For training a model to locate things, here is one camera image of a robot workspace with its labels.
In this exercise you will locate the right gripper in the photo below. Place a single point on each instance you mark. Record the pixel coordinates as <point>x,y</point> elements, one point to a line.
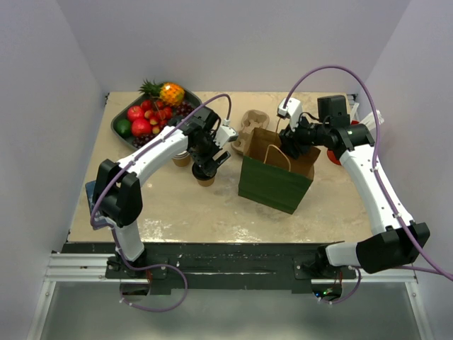
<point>289,137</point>

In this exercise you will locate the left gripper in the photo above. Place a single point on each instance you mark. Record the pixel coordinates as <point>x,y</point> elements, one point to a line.
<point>208,164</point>

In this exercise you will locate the single brown paper cup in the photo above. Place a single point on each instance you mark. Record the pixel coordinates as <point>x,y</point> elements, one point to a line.
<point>206,182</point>

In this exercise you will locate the green paper bag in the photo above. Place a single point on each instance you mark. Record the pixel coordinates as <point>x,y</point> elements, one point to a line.
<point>270,177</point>

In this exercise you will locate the black cup lid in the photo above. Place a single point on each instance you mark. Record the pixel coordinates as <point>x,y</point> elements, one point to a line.
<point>199,174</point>

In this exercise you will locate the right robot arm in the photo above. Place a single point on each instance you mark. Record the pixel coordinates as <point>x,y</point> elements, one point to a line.
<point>395,234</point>

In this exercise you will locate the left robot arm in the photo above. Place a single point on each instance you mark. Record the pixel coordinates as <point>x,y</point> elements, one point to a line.
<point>116,199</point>

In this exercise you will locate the stack of paper cups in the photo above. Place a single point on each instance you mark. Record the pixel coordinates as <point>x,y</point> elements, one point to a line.
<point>182,159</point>

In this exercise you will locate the red straw cup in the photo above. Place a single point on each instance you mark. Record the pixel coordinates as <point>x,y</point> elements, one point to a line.
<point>331,156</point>

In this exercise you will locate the purple grapes bunch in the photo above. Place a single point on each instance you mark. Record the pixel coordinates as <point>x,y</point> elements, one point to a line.
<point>159,115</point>

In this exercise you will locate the grey fruit tray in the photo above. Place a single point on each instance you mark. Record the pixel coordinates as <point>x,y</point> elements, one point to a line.
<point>190,98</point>

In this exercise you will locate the stack of cup carriers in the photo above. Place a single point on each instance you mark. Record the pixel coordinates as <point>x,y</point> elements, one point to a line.
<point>251,119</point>

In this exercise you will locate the toy pineapple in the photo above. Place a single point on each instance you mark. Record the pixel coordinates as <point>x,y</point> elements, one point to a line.
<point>170,93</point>

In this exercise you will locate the red apple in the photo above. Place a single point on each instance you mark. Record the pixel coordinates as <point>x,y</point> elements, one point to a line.
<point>141,126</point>
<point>135,113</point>

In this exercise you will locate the green lime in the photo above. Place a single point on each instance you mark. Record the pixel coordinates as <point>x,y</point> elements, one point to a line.
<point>123,128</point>

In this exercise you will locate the blue card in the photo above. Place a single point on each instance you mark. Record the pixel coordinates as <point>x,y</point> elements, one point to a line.
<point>99,219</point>

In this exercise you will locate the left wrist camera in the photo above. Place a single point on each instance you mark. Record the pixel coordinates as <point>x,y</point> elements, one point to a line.
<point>225,134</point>

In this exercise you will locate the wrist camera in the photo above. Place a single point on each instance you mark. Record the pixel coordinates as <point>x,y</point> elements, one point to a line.
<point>291,110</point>
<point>225,134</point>

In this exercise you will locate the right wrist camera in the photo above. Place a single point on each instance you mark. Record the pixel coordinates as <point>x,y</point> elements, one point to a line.
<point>291,110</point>

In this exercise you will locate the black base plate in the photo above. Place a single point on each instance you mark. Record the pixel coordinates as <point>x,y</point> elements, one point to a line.
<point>217,266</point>

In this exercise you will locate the aluminium rail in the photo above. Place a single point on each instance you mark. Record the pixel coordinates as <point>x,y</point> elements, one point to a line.
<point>69,268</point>

